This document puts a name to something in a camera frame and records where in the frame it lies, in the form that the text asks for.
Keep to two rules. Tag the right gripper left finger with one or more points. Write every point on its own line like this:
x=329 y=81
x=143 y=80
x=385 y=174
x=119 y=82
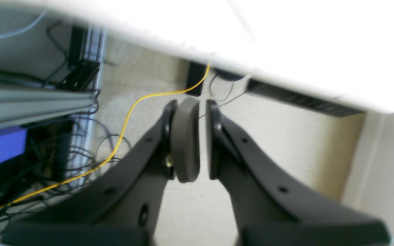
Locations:
x=121 y=207

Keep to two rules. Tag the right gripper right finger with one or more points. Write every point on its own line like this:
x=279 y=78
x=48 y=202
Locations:
x=272 y=208

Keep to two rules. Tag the black table leg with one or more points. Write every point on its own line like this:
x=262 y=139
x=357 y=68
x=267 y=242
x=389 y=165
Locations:
x=195 y=74

